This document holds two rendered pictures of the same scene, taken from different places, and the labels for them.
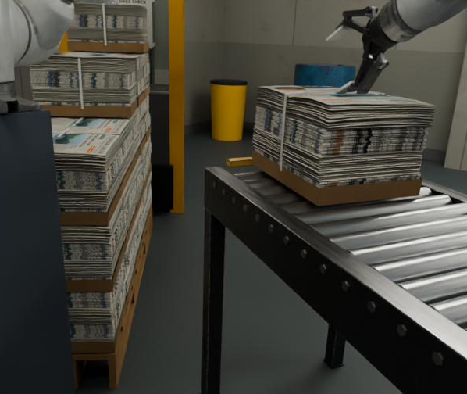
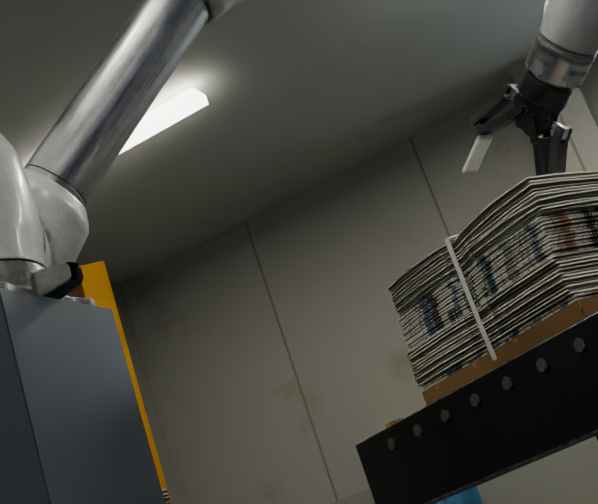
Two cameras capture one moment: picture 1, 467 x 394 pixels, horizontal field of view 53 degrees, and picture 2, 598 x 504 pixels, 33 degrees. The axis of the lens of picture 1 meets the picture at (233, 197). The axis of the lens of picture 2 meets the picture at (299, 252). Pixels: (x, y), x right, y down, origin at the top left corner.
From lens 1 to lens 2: 0.71 m
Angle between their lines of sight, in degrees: 39
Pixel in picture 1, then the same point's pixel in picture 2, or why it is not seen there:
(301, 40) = (348, 485)
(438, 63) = not seen: outside the picture
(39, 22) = (51, 222)
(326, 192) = (591, 307)
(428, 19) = (593, 25)
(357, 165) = not seen: outside the picture
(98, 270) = not seen: outside the picture
